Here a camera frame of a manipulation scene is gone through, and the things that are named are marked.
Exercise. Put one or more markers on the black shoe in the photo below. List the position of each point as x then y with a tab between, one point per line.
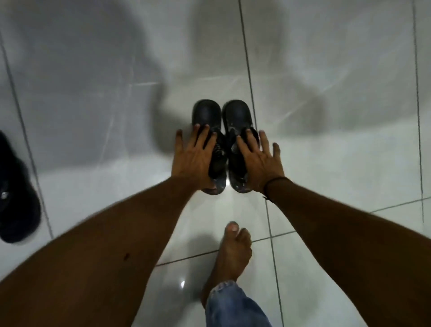
16	202

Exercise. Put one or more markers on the person's left little finger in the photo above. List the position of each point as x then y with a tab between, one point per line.
178	145

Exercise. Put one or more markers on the person's bare foot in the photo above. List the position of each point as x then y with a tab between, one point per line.
232	256

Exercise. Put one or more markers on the person's left hand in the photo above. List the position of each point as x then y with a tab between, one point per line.
190	165

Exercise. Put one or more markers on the person's left middle finger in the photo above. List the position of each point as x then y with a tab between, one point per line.
202	139

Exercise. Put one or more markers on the person's right middle finger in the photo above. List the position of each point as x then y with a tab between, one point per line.
254	142

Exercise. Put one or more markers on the person's left forearm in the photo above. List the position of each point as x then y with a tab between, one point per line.
101	256

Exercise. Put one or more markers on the person's right hand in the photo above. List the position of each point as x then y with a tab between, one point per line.
261	168

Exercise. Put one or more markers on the person's right little finger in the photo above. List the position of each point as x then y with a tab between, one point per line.
276	154

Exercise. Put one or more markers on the blue jeans leg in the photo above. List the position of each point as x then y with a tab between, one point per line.
232	308

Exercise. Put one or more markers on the person's right forearm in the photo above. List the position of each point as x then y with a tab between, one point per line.
353	249

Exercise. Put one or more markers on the black rubber sandal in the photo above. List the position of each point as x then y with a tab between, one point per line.
237	114
207	113

